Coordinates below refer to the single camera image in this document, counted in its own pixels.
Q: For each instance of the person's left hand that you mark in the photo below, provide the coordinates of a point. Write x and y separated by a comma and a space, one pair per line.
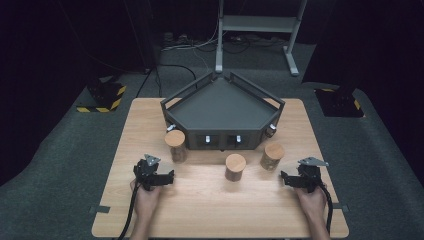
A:
146, 200

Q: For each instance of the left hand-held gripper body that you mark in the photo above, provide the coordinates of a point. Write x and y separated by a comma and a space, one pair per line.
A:
146, 171

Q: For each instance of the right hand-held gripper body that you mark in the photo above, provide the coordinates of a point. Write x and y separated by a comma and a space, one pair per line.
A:
310, 175

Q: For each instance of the person's right hand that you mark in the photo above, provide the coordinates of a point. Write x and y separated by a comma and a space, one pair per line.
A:
312, 201

